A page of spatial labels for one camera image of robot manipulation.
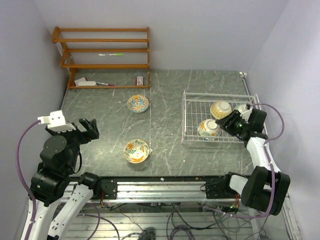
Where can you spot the green fern orange flower bowl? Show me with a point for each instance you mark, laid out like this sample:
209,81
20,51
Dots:
136,151

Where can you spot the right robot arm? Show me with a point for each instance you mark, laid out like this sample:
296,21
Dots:
266,188

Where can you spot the white wire dish rack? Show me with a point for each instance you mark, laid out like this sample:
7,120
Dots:
196,108

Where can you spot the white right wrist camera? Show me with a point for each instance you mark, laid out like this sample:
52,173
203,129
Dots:
246,115

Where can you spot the blue orange floral bowl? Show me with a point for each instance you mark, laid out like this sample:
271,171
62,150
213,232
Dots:
137,103

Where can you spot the light teal ribbed bowl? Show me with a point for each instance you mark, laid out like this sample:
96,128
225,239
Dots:
241,108

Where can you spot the red white flat box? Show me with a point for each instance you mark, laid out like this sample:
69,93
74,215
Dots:
77,82

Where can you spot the aluminium mounting rail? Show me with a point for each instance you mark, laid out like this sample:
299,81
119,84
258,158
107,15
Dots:
162,191

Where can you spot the orange flower green leaf bowl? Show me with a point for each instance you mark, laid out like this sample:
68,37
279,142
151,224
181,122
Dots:
209,130

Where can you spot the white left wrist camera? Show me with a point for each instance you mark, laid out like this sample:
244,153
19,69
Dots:
56,122

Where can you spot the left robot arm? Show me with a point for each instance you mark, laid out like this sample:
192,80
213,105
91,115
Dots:
59,158

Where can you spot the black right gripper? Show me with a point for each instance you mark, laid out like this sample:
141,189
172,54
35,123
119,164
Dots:
227,122

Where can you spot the green white marker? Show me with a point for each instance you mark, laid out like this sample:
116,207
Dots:
110,54

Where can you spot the yellow sun pattern bowl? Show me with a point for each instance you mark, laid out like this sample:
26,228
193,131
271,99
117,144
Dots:
220,109

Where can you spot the white plastic case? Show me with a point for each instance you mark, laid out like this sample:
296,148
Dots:
88,84

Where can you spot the red white small box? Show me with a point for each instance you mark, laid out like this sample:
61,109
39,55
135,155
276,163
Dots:
139,81

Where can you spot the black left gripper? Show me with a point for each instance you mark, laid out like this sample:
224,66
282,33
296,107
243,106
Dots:
92,131

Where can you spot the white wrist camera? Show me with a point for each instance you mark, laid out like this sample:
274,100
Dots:
56,122
246,115

